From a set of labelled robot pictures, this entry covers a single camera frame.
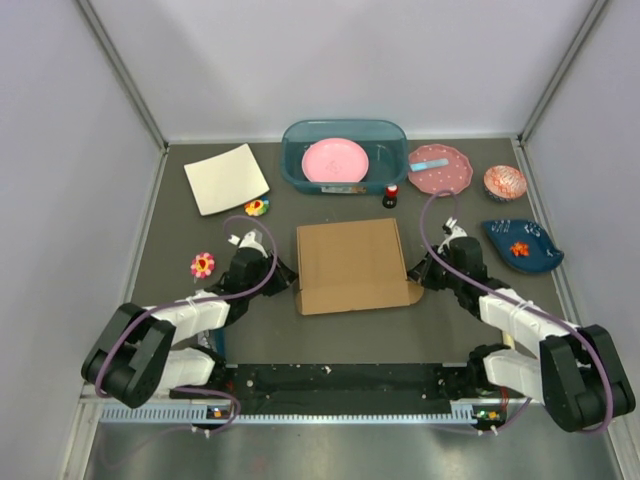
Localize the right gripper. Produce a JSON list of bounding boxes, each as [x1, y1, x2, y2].
[[406, 244, 464, 290]]

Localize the brown cardboard box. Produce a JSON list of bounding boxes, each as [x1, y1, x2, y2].
[[296, 218, 424, 316]]

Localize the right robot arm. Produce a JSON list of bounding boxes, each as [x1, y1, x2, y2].
[[407, 236, 636, 433]]

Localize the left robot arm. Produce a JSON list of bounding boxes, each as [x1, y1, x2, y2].
[[81, 247, 298, 408]]

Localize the multicolour flower toy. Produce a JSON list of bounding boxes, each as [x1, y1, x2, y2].
[[244, 197, 270, 217]]

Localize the red pink flower toy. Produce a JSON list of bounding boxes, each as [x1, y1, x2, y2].
[[190, 252, 215, 279]]

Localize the red black stamp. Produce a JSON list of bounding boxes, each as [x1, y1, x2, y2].
[[382, 184, 398, 209]]

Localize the red orange candy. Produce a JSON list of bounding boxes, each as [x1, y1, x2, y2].
[[510, 241, 530, 257]]

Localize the dark blue leaf dish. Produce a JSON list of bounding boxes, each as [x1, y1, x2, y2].
[[481, 219, 564, 274]]

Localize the wooden stick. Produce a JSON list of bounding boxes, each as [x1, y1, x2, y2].
[[502, 332, 516, 350]]

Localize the pink polka dot plate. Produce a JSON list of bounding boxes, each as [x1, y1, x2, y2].
[[408, 144, 473, 195]]

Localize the blue pink spoon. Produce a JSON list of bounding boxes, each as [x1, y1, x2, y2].
[[409, 158, 449, 173]]

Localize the white square plate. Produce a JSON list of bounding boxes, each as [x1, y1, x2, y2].
[[184, 144, 270, 216]]

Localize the pink round plate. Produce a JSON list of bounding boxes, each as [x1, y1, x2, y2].
[[301, 138, 369, 183]]

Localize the teal plastic basin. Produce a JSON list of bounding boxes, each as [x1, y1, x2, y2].
[[280, 119, 408, 195]]

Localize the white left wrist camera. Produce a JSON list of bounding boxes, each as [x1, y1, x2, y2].
[[227, 229, 267, 258]]

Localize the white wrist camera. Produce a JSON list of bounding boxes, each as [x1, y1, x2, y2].
[[439, 217, 468, 251], [227, 229, 267, 258]]

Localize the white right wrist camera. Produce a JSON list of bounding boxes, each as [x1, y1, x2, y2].
[[439, 217, 468, 251]]

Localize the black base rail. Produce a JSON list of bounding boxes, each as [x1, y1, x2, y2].
[[168, 362, 506, 404]]

